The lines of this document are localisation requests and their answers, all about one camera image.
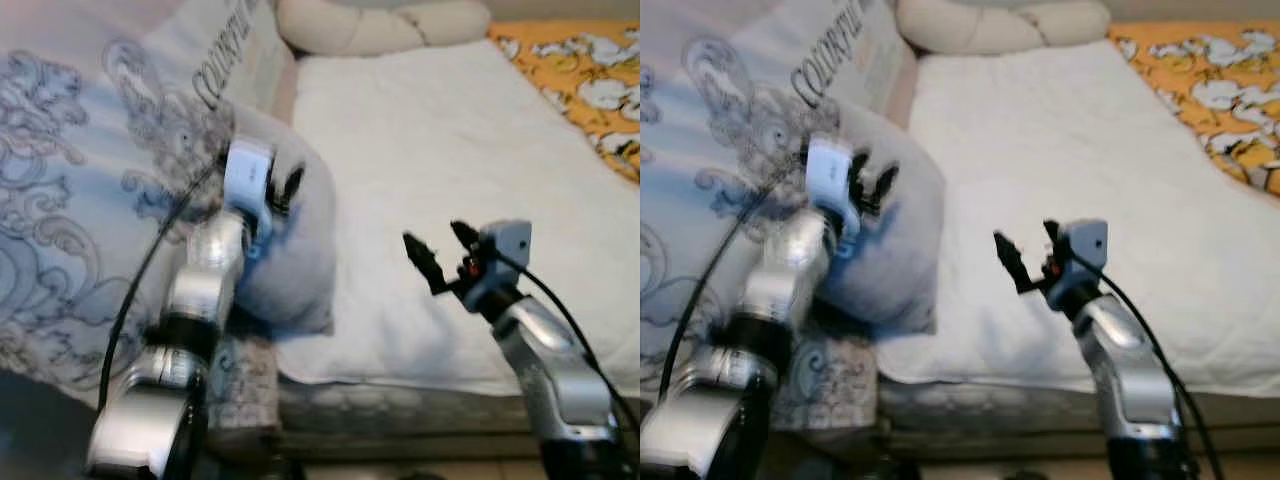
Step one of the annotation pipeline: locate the cream bolster pillow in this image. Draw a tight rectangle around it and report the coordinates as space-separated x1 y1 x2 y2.
895 0 1114 57
275 0 494 59

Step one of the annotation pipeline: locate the orange cartoon print blanket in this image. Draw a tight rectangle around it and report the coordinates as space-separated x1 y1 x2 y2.
487 21 641 187
1107 24 1280 198

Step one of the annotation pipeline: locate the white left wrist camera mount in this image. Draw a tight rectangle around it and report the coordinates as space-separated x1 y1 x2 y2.
221 139 277 217
804 137 857 213

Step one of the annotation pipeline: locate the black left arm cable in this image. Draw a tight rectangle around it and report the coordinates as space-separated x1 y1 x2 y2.
97 164 227 413
656 164 813 403

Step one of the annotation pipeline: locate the white quilted mattress pad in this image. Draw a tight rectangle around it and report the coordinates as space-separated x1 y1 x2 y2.
874 38 1280 401
274 38 641 399

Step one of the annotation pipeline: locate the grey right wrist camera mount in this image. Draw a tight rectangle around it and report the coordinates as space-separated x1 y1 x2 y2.
477 219 534 299
1058 219 1110 291

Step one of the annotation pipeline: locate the grey square throw pillow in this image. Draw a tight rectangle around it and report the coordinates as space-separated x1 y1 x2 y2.
212 104 339 337
828 100 947 337

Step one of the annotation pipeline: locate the large paisley patterned cushion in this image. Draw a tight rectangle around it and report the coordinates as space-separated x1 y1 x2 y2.
640 0 917 406
0 0 301 413

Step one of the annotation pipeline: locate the grey quilted mattress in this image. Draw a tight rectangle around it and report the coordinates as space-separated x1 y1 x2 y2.
208 335 641 439
795 335 1280 439

